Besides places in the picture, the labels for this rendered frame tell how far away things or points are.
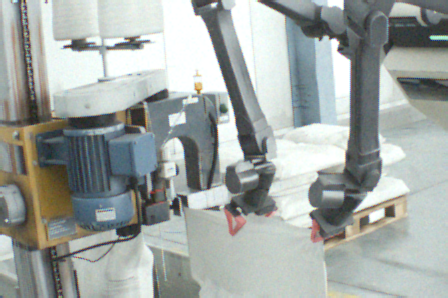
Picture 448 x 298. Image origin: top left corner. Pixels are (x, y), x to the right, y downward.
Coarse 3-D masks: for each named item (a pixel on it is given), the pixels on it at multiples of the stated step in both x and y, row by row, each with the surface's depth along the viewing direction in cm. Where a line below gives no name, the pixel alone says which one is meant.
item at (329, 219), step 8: (320, 208) 197; (328, 208) 195; (336, 208) 192; (312, 216) 195; (320, 216) 196; (328, 216) 195; (336, 216) 193; (344, 216) 193; (352, 216) 200; (320, 224) 194; (328, 224) 195; (336, 224) 195; (344, 224) 197; (352, 224) 200; (328, 232) 193
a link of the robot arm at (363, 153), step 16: (368, 16) 163; (384, 16) 163; (352, 32) 169; (368, 32) 164; (384, 32) 165; (352, 48) 171; (368, 48) 169; (352, 64) 173; (368, 64) 172; (352, 80) 175; (368, 80) 174; (352, 96) 178; (368, 96) 176; (352, 112) 180; (368, 112) 178; (352, 128) 182; (368, 128) 181; (352, 144) 184; (368, 144) 183; (352, 160) 189; (368, 160) 184
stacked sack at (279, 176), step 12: (300, 144) 557; (312, 144) 555; (324, 144) 548; (288, 156) 518; (300, 156) 520; (312, 156) 520; (324, 156) 525; (336, 156) 531; (288, 168) 504; (300, 168) 511; (312, 168) 518; (324, 168) 531; (276, 180) 504
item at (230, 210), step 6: (228, 204) 216; (228, 210) 214; (234, 210) 214; (228, 216) 216; (234, 216) 213; (240, 216) 214; (228, 222) 217; (240, 222) 212; (234, 228) 216; (240, 228) 215; (234, 234) 217
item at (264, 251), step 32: (192, 224) 234; (224, 224) 220; (256, 224) 212; (288, 224) 211; (192, 256) 237; (224, 256) 223; (256, 256) 214; (288, 256) 209; (320, 256) 203; (224, 288) 226; (256, 288) 216; (288, 288) 211; (320, 288) 204
